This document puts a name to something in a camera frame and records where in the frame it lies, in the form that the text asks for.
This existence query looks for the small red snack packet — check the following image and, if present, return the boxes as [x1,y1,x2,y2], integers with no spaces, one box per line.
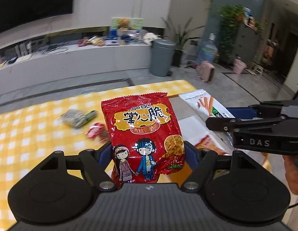
[86,123,109,143]

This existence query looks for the white green noodle packet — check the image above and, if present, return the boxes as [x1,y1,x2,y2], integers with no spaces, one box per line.
[179,89,234,121]

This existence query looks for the green sausage stick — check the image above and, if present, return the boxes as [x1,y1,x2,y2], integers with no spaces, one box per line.
[75,110,98,128]

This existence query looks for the clear bag white candies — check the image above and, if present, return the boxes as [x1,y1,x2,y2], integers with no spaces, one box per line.
[60,109,87,128]

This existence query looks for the red cartoon noodle snack bag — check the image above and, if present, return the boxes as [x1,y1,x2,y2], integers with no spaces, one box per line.
[101,92,186,186]

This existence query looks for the Mimi fries snack bag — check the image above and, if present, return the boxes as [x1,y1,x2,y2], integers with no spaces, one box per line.
[195,135,229,155]

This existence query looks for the person's right hand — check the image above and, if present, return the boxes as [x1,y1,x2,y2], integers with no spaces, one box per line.
[283,156,298,196]

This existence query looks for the orange cardboard box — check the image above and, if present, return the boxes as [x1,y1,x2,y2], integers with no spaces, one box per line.
[160,93,272,186]

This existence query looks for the pink bucket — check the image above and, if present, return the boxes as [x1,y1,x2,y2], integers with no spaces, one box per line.
[233,57,246,74]

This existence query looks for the pink small heater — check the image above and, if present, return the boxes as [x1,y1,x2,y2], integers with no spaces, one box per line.
[198,61,215,82]

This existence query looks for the dark grey cabinet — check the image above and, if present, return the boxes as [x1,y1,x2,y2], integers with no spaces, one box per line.
[229,23,261,65]

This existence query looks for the blue water jug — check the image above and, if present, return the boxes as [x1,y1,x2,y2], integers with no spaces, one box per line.
[197,33,218,64]

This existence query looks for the yellow checkered tablecloth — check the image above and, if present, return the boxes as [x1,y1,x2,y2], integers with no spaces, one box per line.
[0,80,195,230]

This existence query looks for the grey trash bin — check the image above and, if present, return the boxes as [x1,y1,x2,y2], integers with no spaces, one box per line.
[149,39,175,77]

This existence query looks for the trailing green plant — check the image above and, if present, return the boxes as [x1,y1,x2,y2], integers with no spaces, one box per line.
[218,4,244,60]

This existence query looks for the tall leafy potted plant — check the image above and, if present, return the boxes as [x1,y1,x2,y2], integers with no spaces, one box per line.
[161,17,206,67]

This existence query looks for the white marble tv console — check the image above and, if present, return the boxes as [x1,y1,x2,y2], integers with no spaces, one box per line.
[0,44,151,95]

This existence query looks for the snack packets on console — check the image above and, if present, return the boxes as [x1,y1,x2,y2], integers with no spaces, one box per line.
[78,35,106,47]

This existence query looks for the white wifi router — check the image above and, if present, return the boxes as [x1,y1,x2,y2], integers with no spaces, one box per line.
[15,41,32,64]

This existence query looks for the green picture card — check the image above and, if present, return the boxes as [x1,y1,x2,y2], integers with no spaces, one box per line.
[110,18,143,31]

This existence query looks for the brown teddy bear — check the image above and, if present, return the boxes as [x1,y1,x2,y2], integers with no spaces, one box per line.
[117,18,130,32]

